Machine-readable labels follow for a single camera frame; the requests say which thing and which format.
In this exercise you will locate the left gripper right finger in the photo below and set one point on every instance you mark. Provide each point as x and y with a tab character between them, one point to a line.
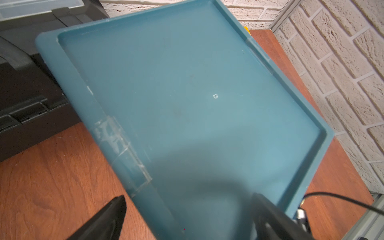
273	224

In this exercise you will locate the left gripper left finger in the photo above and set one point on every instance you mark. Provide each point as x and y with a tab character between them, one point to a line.
106	224

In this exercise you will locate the teal drawer cabinet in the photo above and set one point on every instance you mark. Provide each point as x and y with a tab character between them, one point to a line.
192	115

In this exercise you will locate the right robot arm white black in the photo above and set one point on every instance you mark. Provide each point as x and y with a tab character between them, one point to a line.
335	217

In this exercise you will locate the black plastic toolbox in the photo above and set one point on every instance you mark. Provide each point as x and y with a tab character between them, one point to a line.
33	106

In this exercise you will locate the right corner aluminium profile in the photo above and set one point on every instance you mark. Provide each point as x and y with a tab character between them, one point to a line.
286	11

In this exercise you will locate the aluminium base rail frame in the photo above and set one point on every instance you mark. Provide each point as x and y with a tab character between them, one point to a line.
369	227

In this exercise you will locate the yellow handled pliers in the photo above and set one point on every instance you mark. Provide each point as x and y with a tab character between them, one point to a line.
248	31

